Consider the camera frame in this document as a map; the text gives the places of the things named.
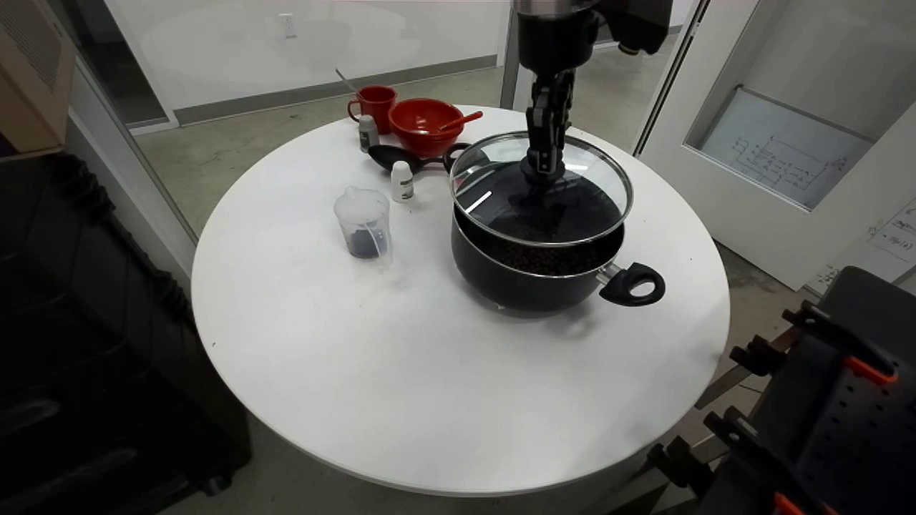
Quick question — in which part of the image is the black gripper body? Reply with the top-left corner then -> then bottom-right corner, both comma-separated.
519,9 -> 601,92

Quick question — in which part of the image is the glass lid black knob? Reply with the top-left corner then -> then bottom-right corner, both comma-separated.
451,131 -> 633,245

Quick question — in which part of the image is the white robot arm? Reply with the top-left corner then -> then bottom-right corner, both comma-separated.
519,0 -> 674,184

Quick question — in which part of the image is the black cooking pot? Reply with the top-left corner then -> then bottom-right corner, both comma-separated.
454,207 -> 667,311

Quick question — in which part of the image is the red bowl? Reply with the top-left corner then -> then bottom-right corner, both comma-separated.
389,98 -> 478,157

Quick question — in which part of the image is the red cup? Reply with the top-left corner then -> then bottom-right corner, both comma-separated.
348,85 -> 396,134

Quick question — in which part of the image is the clear plastic measuring cup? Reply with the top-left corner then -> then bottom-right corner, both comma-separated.
336,185 -> 389,261

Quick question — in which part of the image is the round white table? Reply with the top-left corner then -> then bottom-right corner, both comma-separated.
192,118 -> 730,498

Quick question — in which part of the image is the orange black clamp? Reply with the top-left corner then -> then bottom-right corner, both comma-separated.
783,301 -> 900,385
648,407 -> 839,515

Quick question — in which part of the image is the black cabinet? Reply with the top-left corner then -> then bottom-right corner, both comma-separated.
0,155 -> 253,515

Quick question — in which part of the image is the black mounting base plate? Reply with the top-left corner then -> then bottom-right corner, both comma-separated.
734,267 -> 916,515

